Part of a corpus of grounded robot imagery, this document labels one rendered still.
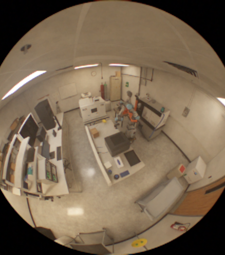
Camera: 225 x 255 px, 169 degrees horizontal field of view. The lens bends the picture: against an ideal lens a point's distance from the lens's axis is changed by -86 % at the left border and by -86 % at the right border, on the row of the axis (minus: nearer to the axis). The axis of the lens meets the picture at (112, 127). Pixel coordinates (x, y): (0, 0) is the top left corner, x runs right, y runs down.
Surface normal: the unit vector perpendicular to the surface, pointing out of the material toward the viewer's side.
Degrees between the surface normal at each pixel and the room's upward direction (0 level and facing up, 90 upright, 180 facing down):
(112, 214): 0
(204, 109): 90
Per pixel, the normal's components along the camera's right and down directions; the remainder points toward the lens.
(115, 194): 0.00, -0.73
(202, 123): -0.90, 0.31
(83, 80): 0.44, 0.62
